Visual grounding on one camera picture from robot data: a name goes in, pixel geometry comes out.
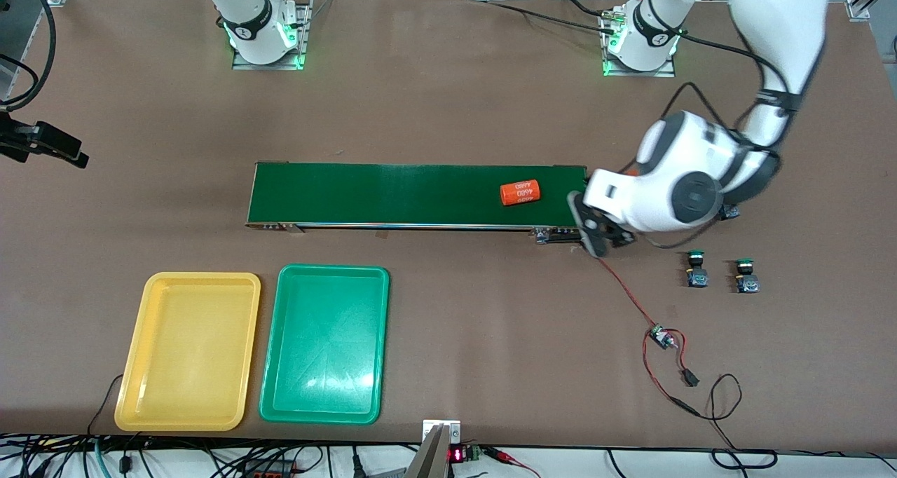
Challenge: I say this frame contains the thin black cable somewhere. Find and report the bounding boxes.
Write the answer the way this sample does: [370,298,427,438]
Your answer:
[87,374,125,437]

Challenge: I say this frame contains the black base supply cable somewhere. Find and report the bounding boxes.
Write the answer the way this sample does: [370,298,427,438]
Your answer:
[487,0,621,37]

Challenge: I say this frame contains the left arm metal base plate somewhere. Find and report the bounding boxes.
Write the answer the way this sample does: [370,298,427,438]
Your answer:
[601,5,678,79]

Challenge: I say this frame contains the power strip red switches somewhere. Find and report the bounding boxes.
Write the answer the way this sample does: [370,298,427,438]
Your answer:
[238,460,299,478]

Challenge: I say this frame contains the black looped cable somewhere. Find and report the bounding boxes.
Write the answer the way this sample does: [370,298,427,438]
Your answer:
[701,373,779,472]

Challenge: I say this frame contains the red black twin wire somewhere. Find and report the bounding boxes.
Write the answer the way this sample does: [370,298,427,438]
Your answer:
[580,242,704,417]

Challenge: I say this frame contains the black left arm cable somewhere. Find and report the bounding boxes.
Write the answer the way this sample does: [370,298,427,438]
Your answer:
[631,0,803,249]

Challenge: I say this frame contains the green push button switch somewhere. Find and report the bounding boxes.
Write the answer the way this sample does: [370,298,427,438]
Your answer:
[685,250,711,289]
[734,257,762,295]

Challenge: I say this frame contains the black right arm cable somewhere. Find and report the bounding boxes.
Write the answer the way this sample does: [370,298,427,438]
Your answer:
[0,0,57,111]

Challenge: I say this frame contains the green conveyor belt unit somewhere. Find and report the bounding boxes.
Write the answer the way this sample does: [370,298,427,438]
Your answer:
[245,161,595,245]

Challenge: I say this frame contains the yellow plastic tray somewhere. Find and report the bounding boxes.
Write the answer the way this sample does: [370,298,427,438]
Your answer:
[114,272,262,432]

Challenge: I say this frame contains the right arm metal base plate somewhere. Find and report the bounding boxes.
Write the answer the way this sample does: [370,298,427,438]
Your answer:
[231,0,311,72]

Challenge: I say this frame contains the green plastic tray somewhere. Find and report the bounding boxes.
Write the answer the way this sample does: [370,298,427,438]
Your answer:
[259,264,390,425]

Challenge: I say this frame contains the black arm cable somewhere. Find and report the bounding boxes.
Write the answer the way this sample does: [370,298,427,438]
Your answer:
[0,0,57,111]
[631,0,803,249]

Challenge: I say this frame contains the red clip lead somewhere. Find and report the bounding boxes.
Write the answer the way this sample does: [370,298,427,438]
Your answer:
[485,447,540,478]

